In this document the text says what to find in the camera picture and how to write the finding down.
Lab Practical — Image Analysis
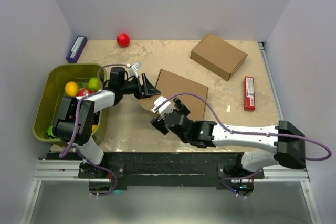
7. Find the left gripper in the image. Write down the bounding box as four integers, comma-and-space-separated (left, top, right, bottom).
120, 74, 160, 101

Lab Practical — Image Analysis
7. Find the brown cardboard box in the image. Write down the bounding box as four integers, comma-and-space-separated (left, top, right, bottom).
190, 33, 248, 81
155, 69, 209, 121

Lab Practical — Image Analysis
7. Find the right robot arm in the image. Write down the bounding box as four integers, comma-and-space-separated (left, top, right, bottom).
151, 96, 306, 178

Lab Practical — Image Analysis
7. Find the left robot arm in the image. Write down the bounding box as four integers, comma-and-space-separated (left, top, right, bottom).
52, 63, 161, 178

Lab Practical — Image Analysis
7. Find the closed brown cardboard box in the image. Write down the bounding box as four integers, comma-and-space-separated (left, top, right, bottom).
190, 33, 248, 81

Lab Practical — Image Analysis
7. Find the red rectangular box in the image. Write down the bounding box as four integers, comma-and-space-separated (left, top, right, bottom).
244, 76, 256, 111

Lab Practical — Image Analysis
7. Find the purple rectangular box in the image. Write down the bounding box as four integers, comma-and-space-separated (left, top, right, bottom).
66, 36, 88, 63

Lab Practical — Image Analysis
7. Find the green lime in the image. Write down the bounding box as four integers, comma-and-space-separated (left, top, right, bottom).
88, 77, 101, 92

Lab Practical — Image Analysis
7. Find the red apple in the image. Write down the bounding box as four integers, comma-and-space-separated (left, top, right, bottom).
116, 33, 130, 47

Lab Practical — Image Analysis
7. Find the purple grape bunch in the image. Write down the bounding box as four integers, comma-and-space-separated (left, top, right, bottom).
93, 112, 100, 125

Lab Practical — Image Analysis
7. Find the red dragon fruit toy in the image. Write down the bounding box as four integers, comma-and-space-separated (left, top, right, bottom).
76, 88, 95, 97

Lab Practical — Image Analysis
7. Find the small yellow fruit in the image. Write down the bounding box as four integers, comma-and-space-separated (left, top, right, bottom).
92, 125, 98, 132

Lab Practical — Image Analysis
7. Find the yellow lemon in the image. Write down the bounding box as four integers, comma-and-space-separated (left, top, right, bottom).
65, 81, 79, 97

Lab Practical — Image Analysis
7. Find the green plastic bin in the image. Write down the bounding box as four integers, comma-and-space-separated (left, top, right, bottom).
33, 63, 101, 147

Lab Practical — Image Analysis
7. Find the green watermelon ball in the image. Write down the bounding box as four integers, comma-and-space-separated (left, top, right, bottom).
47, 125, 57, 139

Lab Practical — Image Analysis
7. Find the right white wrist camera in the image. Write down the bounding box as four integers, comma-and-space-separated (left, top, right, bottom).
151, 96, 175, 119

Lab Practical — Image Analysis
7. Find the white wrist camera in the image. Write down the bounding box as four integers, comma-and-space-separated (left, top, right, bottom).
126, 61, 142, 77
151, 96, 175, 119

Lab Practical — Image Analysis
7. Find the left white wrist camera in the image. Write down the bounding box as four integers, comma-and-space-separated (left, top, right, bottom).
126, 61, 142, 77

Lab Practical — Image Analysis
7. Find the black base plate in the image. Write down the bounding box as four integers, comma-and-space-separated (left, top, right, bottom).
79, 152, 264, 192

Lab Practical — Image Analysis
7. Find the aluminium frame rail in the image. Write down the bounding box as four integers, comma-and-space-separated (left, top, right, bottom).
19, 158, 87, 224

